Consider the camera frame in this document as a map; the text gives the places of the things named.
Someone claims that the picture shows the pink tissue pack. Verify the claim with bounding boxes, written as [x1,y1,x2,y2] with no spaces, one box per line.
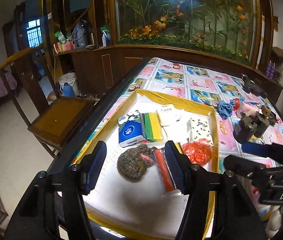
[240,102,259,116]

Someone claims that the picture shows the orange plastic bag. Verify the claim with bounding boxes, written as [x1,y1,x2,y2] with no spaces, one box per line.
[182,138,213,166]

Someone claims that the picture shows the blue towel rag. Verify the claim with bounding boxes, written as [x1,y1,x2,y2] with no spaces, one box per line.
[218,100,235,120]

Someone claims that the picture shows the patterned tissue pack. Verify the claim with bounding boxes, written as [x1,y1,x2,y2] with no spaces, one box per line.
[187,115,213,146]

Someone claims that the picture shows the knitted brown beanie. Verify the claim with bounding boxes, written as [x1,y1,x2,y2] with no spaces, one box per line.
[116,144,155,183]

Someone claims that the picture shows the blue tissue pack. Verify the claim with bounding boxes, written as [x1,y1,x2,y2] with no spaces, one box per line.
[118,110,146,147]

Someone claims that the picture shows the striped felt strip pack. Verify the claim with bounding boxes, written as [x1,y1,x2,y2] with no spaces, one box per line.
[152,140,185,193]

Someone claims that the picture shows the white cloth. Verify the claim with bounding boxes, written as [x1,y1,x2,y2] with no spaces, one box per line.
[156,104,190,144]

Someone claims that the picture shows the white gloved hand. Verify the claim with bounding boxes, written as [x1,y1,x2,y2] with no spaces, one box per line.
[265,205,282,239]

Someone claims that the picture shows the motor with tan wheel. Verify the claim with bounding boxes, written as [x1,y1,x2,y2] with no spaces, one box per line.
[254,105,277,138]

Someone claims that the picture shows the grey motor with shaft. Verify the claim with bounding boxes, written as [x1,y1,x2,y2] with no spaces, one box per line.
[233,113,258,144]

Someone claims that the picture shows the colourful patterned tablecloth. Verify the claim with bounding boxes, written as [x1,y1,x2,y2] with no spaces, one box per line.
[75,58,283,160]

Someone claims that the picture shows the black gadget on table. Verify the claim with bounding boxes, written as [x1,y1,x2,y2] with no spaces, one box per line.
[241,75,268,99]

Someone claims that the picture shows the purple bottles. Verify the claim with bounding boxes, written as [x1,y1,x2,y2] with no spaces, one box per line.
[265,61,276,79]

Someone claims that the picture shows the yellow taped tray box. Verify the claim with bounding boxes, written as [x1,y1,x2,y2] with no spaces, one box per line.
[76,90,219,239]

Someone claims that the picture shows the wooden chair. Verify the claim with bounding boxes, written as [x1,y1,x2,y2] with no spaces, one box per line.
[0,44,95,159]

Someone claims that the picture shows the white bucket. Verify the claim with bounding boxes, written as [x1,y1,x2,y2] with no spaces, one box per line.
[58,72,80,96]

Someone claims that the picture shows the flower mural panel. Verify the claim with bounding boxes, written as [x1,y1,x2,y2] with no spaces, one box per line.
[115,0,257,65]

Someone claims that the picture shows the grey thermos kettle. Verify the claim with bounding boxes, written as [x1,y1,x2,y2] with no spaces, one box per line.
[73,22,88,49]

